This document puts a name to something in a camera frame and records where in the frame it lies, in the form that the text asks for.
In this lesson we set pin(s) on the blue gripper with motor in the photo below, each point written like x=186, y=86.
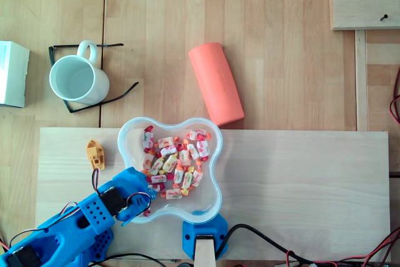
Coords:
x=135, y=180

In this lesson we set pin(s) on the blue 3D-printed robot arm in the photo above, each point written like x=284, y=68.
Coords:
x=62, y=235

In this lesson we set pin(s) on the clear Haribo candy tub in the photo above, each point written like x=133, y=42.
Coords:
x=203, y=198

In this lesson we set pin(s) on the orange 3D-printed toy boat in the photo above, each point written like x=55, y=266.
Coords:
x=95, y=154

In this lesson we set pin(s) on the orange foam cylinder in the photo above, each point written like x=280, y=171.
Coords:
x=215, y=85

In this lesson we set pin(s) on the white ceramic mug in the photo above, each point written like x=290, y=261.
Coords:
x=72, y=79

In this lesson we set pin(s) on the light wooden base board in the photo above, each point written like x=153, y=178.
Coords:
x=297, y=185

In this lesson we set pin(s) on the black eyeglasses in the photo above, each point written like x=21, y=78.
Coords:
x=109, y=45

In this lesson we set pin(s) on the white cardboard box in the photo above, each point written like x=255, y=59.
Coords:
x=12, y=73

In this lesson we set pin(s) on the black screw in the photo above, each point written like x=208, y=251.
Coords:
x=384, y=17

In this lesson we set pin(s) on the blue printed post base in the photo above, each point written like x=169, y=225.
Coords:
x=190, y=232

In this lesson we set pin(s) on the light wooden post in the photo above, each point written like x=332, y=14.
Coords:
x=204, y=254

